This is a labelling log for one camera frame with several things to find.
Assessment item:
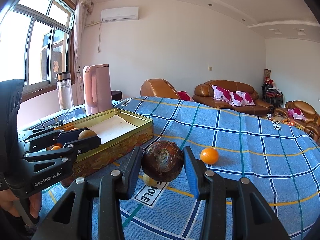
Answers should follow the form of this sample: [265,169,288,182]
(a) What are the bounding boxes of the pink electric kettle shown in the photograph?
[83,63,112,115]

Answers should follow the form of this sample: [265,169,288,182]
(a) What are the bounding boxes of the coffee table with snacks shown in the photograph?
[266,114,304,131]

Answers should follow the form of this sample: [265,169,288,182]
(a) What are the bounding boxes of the brown leather armchair left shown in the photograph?
[140,79,180,99]

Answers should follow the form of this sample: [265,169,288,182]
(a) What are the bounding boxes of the gold rectangular tin tray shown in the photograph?
[61,108,153,188]

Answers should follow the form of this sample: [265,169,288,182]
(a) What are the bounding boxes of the brown leather three-seat sofa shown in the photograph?
[193,80,274,116]

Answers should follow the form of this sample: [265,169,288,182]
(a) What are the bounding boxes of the floral pillow on sofa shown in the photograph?
[230,91,255,107]
[212,85,234,106]

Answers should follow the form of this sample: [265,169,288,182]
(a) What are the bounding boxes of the small yellow-green fruit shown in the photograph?
[143,174,157,187]
[78,129,97,140]

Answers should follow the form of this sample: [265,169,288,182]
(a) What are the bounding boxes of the stacked dark chairs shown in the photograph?
[261,69,283,108]

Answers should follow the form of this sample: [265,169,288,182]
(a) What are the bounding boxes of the clear glass water bottle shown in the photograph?
[56,72,76,124]

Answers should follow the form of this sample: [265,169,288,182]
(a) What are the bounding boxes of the window with metal frame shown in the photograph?
[1,0,75,101]

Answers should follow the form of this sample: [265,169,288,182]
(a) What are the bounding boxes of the red pillow on left armchair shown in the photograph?
[177,91,193,101]

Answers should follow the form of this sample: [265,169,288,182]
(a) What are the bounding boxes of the floral pillow left on sofa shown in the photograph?
[212,85,234,106]

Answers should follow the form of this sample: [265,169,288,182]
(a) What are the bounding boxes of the brown leather armchair right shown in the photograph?
[274,100,319,142]

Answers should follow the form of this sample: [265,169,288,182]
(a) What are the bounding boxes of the large front mandarin orange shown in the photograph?
[55,124,77,131]

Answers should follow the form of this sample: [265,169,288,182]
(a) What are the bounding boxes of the white wall air conditioner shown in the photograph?
[100,7,139,22]

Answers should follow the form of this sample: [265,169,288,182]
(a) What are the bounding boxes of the floral pillow on armchair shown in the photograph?
[287,108,306,121]

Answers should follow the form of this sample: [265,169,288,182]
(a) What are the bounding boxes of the blue plaid tablecloth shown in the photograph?
[22,96,320,240]

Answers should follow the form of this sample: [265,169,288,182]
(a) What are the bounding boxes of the brown leather armchair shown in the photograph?
[274,100,319,142]
[140,79,180,99]

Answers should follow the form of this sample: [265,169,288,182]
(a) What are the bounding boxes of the person's left hand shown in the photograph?
[0,188,43,219]

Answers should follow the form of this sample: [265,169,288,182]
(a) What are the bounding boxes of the beige lace curtain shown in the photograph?
[74,0,94,105]

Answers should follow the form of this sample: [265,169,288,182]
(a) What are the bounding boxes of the small orange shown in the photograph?
[200,148,219,165]

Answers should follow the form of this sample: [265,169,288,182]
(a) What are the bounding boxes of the floral pillow right on sofa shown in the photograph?
[230,91,255,107]

